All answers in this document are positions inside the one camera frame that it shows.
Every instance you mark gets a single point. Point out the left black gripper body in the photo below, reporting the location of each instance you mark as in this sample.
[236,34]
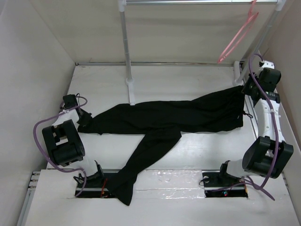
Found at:
[84,118]

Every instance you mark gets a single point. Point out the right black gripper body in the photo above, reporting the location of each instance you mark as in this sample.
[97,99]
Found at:
[250,85]

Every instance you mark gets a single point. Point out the black trousers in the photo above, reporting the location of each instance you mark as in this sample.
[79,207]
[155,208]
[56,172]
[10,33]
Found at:
[162,123]

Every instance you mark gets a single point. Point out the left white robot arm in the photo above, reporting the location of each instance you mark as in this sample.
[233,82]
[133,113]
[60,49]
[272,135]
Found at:
[65,147]

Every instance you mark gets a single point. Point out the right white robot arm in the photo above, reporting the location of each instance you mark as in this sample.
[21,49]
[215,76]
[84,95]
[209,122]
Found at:
[269,154]

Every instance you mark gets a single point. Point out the pink clothes hanger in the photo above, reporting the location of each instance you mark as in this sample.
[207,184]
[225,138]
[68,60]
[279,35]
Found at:
[242,32]

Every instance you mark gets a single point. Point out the metal clothes rack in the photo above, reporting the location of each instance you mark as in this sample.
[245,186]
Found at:
[122,5]

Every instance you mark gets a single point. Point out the white foam block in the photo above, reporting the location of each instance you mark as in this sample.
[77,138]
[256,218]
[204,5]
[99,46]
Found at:
[169,184]

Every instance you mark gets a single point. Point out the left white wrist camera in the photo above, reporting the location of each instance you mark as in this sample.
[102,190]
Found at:
[69,101]

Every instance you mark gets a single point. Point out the aluminium frame rail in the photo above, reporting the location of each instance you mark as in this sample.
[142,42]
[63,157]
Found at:
[149,64]

